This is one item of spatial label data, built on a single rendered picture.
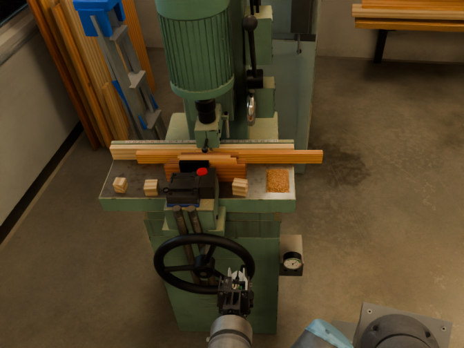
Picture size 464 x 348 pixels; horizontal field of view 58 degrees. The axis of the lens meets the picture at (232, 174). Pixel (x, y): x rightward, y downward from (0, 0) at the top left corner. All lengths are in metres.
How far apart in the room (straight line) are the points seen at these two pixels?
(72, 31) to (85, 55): 0.15
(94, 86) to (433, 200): 2.09
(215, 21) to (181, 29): 0.08
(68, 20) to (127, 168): 1.30
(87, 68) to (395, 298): 2.07
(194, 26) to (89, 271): 1.60
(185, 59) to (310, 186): 1.62
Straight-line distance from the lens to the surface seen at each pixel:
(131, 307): 2.14
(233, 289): 0.98
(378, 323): 1.17
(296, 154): 1.32
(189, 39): 1.02
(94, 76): 2.66
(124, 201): 1.31
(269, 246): 1.42
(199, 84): 1.08
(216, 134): 1.22
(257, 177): 1.29
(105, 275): 2.28
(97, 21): 1.95
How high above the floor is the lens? 1.82
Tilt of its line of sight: 44 degrees down
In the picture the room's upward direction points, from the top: 5 degrees counter-clockwise
